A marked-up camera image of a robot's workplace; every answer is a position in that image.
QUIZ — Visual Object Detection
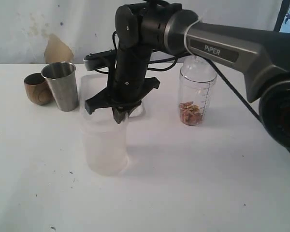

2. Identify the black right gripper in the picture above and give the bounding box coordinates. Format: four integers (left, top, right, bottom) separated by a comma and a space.
85, 45, 160, 124

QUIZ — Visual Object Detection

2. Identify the translucent plastic container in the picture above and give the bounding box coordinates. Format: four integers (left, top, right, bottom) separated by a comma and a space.
79, 106, 128, 176

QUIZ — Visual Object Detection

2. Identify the stainless steel cup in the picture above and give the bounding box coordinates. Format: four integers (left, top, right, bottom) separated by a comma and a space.
41, 61, 79, 112

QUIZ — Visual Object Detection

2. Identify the brown wooden cup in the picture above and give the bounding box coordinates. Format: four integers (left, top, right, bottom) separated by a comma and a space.
24, 72, 53, 105

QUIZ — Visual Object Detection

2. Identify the clear measuring beaker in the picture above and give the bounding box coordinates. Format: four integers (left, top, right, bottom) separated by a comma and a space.
178, 76, 217, 124

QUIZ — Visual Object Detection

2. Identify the clear plastic dome lid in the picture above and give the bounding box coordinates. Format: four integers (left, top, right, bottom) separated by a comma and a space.
180, 56, 217, 83

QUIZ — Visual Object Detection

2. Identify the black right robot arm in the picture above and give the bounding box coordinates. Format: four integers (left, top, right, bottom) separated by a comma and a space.
84, 0, 290, 150

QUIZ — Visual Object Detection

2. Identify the white rectangular tray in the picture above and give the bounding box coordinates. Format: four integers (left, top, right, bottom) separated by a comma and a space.
80, 74, 146, 119

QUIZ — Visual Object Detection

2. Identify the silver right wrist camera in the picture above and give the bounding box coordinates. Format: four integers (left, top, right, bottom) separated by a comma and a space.
83, 50, 116, 71

